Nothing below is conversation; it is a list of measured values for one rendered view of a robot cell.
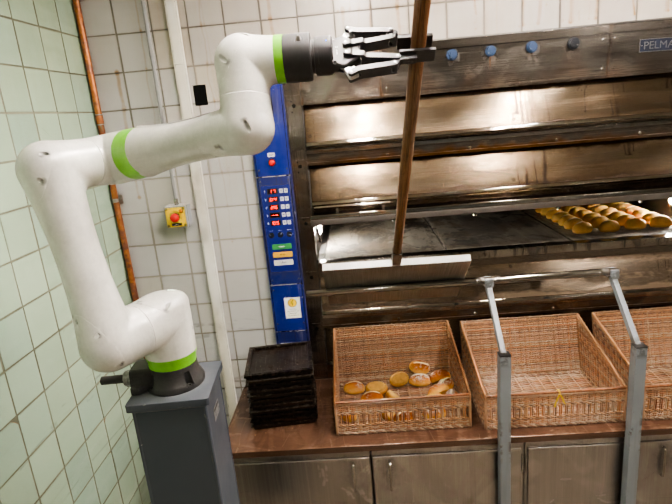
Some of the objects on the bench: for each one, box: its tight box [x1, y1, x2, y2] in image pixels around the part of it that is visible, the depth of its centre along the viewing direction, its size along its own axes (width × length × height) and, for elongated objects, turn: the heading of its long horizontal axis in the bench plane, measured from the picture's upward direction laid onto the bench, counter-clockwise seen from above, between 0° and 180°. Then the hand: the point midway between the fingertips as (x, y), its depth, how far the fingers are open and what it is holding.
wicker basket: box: [459, 313, 628, 430], centre depth 225 cm, size 49×56×28 cm
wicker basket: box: [332, 319, 472, 436], centre depth 230 cm, size 49×56×28 cm
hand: (416, 48), depth 103 cm, fingers closed on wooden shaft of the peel, 3 cm apart
